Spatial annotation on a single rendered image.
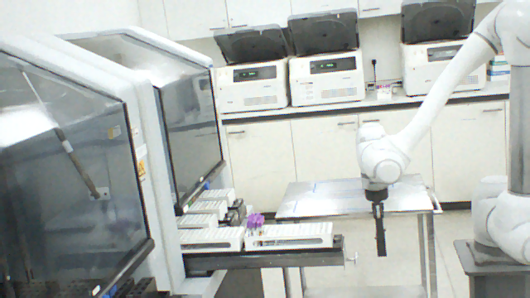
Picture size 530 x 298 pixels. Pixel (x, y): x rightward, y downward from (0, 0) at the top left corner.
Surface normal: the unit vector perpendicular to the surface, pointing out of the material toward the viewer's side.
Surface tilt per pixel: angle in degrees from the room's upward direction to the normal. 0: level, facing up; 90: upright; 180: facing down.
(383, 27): 90
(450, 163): 90
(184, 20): 90
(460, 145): 90
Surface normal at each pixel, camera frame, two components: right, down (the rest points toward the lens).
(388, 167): -0.11, 0.40
